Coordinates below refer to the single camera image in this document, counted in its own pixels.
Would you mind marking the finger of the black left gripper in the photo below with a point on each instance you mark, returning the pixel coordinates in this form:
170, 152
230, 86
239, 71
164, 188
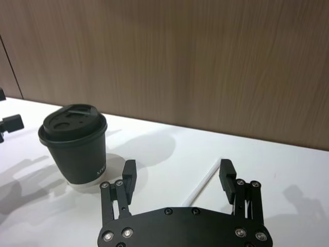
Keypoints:
1, 94
13, 123

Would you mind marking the white paper-wrapped straw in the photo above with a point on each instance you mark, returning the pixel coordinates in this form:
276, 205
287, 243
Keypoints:
203, 181

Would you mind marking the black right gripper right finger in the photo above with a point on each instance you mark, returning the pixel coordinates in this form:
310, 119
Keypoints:
227, 180

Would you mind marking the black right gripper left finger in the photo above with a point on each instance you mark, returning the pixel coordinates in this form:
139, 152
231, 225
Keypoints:
128, 180

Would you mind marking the white round coaster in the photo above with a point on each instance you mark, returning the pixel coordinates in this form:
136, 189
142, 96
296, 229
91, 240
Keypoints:
84, 188

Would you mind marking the black plastic cup lid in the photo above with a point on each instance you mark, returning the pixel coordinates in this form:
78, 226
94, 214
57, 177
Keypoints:
69, 123

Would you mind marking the black paper coffee cup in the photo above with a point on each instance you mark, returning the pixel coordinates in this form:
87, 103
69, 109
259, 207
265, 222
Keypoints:
77, 159

